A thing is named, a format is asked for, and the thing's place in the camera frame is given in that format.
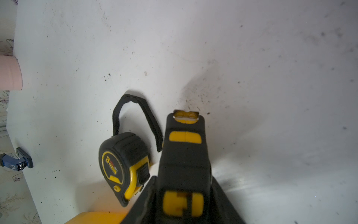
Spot small yellow black tape measure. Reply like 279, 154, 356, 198
98, 94, 163, 207

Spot yellow storage tray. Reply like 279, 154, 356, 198
65, 212, 127, 224

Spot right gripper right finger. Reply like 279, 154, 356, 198
209, 177, 245, 224

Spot pink pen holder cup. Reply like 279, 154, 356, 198
0, 55, 23, 91

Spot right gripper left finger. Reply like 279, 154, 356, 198
120, 176, 157, 224

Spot blue black stapler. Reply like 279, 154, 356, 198
1, 147, 34, 171

